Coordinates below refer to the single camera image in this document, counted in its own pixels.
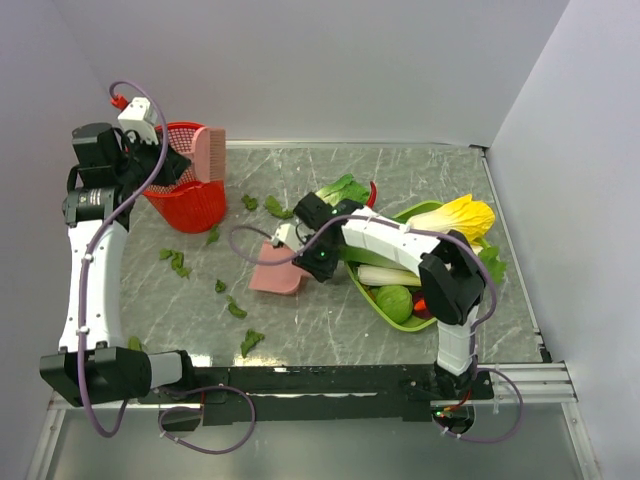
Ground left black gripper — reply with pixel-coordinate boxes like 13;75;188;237
113;128;190;191

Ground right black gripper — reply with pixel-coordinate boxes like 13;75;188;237
293;233;341;283

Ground pink hand brush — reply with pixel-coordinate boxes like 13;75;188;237
192;126;226;183

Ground pink dustpan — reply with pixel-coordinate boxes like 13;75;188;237
248;241;308;295

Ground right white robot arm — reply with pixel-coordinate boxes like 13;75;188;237
292;193;495;399

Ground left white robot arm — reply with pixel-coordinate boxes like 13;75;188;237
39;122;198;407

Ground long napa cabbage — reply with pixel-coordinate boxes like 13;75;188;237
340;246;402;269

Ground red mesh waste basket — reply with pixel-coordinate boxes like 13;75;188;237
144;122;227;234

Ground green paper scrap back centre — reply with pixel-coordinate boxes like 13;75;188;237
264;195;293;220

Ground small napa cabbage on table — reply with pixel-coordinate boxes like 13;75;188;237
315;173;370;206

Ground red chili pepper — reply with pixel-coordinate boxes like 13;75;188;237
366;181;378;208

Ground green paper scrap by basket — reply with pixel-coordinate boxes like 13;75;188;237
206;225;220;245

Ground green paper scrap back left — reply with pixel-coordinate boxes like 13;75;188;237
241;194;258;211

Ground round green cabbage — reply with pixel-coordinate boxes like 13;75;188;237
375;285;413;324

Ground green square tray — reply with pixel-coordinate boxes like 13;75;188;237
344;199;494;333

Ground green paper scrap by brush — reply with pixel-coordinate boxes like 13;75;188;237
159;248;191;278

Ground green paper scrap by dustpan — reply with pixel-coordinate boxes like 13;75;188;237
226;295;247;319

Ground green paper scrap front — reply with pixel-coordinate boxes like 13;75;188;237
240;329;265;358

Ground purple eggplant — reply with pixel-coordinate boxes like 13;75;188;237
413;305;433;320

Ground white radish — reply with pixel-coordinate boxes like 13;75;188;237
406;194;496;245

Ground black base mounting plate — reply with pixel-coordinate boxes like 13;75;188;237
140;364;494;426

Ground light green lettuce leaf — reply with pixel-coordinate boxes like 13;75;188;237
478;246;507;285

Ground green paper scrap table edge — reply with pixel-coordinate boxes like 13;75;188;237
127;336;147;352

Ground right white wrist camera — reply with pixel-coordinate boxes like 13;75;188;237
270;223;304;251

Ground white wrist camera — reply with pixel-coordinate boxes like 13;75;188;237
118;97;158;145
270;223;304;251

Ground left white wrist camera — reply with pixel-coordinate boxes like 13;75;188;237
118;97;158;145

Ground aluminium rail frame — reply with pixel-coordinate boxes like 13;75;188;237
28;363;600;479

